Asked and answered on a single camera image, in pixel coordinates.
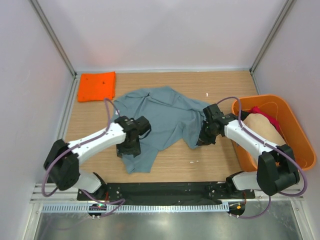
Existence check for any blue grey t shirt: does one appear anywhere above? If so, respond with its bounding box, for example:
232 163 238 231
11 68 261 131
114 86 208 174

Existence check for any aluminium frame rail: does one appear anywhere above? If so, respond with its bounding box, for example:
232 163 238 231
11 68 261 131
29 183 81 204

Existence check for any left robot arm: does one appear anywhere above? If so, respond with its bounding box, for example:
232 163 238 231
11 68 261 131
41 116 152 201

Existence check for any orange plastic basket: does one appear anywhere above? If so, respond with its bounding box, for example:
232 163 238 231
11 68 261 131
240 94 317 171

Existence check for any right aluminium corner post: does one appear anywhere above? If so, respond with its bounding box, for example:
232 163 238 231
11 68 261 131
249 0 297 76

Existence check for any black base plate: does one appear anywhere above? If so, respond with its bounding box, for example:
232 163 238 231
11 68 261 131
77 181 256 206

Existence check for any beige t shirt in basket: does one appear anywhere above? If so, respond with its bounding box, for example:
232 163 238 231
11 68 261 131
243 113 286 146

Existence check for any white slotted cable duct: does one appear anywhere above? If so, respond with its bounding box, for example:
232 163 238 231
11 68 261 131
41 202 229 214

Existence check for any aluminium corner post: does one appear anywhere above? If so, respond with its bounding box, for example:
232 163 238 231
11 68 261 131
29 0 78 77
249 0 297 76

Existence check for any left aluminium corner post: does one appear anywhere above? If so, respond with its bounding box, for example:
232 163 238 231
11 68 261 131
29 0 78 77

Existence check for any red t shirt in basket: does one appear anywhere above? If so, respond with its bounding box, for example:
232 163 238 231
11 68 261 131
249 106 281 132

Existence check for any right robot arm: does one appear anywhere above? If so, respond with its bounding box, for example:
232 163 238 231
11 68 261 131
197 104 300 198

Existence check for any folded orange t shirt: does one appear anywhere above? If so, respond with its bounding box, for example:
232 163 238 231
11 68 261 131
77 71 116 103

